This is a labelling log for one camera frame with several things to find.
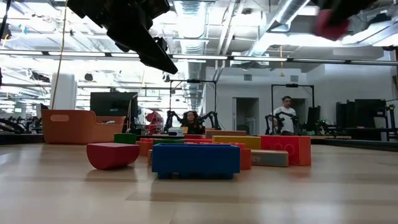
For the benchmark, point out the large blue lego brick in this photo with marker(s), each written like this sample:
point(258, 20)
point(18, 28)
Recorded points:
point(196, 161)

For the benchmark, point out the person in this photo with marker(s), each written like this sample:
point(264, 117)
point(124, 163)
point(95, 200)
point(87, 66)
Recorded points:
point(286, 115)
point(191, 123)

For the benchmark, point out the white column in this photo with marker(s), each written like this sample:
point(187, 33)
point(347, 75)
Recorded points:
point(63, 91)

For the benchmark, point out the small white box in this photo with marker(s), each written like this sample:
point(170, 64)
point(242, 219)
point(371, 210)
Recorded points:
point(175, 131)

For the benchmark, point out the black gantry frame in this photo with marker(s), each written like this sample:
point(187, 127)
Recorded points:
point(192, 81)
point(292, 85)

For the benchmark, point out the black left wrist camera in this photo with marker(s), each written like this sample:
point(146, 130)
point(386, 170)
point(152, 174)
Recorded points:
point(161, 43)

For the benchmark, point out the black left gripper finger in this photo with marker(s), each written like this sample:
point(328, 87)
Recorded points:
point(146, 46)

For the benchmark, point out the green wedge block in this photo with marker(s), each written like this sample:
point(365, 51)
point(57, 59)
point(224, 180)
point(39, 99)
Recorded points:
point(125, 138)

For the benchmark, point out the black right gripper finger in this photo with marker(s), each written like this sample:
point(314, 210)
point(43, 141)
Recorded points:
point(337, 7)

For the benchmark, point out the large red square block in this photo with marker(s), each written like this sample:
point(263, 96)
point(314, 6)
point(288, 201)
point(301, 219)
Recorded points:
point(295, 152)

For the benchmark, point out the red wooden block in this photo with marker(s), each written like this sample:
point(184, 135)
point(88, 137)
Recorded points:
point(192, 136)

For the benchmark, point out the orange plastic bin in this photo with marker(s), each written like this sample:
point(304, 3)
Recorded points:
point(71, 127)

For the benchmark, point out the black equipment cabinet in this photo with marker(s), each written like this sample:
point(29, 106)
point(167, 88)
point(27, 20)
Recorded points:
point(367, 112)

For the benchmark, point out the red half-round block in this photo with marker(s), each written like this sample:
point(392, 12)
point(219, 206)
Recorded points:
point(112, 155)

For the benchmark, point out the yellow block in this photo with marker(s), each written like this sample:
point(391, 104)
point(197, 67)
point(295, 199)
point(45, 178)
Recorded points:
point(236, 141)

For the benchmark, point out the wooden block with grey print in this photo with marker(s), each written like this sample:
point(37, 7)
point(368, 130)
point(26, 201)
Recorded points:
point(270, 158)

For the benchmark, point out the black background robot arm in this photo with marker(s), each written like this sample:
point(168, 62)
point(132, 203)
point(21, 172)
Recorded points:
point(278, 119)
point(170, 119)
point(211, 119)

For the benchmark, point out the green lego brick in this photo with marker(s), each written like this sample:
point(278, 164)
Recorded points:
point(168, 142)

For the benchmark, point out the orange lego brick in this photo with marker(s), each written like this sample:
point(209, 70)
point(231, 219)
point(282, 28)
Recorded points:
point(144, 148)
point(245, 158)

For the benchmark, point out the black upright monitor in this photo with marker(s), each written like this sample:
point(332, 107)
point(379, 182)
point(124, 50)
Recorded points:
point(313, 116)

